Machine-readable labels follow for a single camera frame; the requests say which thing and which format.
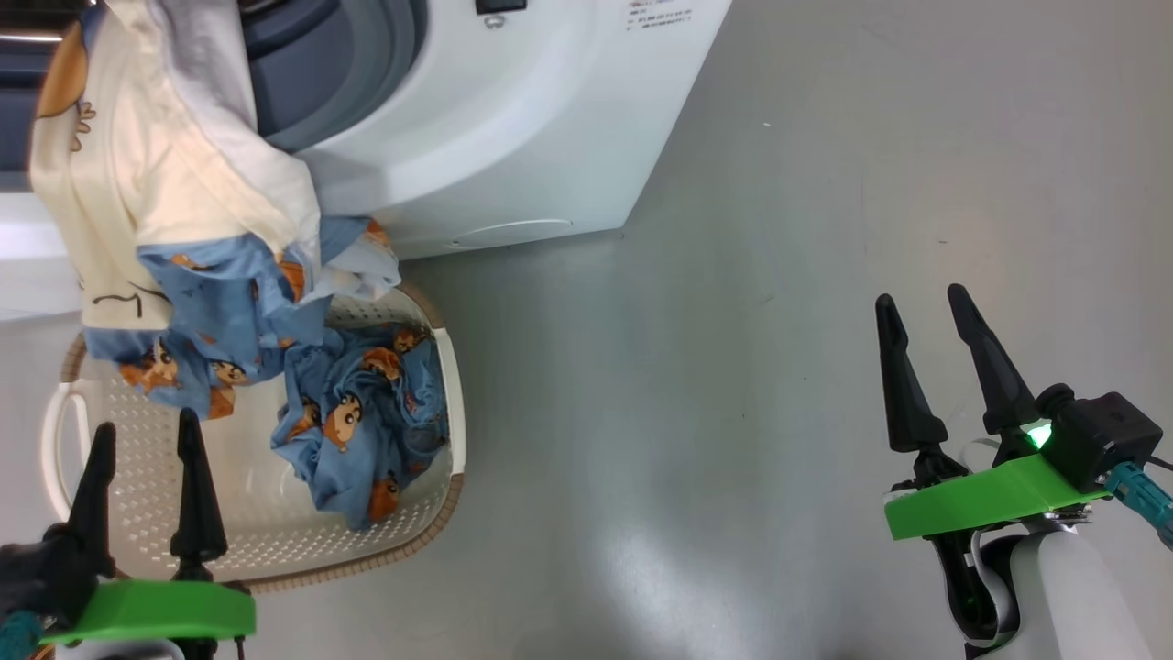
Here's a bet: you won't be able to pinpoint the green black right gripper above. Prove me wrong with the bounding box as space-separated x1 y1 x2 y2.
875 283 1110 654

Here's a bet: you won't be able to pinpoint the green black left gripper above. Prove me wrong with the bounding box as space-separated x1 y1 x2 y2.
41 408 256 660

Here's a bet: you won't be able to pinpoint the blue cartoon print pajama trousers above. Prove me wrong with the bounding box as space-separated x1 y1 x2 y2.
270 321 452 533

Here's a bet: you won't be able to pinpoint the cream orange blue pajama top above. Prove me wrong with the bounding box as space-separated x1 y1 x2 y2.
27 0 404 421

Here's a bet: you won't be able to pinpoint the grey rubber door gasket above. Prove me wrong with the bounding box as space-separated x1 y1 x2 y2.
0 0 430 193

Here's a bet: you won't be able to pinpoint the white front-load washing machine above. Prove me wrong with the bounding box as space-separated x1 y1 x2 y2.
0 0 734 322

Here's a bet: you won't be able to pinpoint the cream perforated laundry basket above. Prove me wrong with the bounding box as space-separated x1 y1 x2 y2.
41 282 466 592

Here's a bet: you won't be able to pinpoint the round white filter cover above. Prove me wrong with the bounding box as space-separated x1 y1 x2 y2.
449 218 574 250

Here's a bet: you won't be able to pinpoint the teal left camera cable connector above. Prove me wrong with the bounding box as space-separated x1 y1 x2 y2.
0 612 42 660

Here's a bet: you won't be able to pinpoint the teal camera cable connector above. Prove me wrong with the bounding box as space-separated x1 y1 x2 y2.
1104 461 1173 551
0 612 42 660

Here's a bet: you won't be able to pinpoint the teal right camera cable connector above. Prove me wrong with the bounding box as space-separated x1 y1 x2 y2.
1104 461 1173 551

